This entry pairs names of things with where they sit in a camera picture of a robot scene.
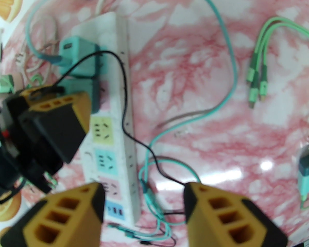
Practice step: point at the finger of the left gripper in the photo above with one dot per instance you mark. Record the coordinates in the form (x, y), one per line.
(54, 127)

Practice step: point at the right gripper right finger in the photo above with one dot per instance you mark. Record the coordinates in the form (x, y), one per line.
(229, 222)

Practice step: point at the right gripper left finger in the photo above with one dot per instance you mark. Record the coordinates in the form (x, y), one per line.
(54, 222)

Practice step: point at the white power strip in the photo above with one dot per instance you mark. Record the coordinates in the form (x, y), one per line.
(105, 24)

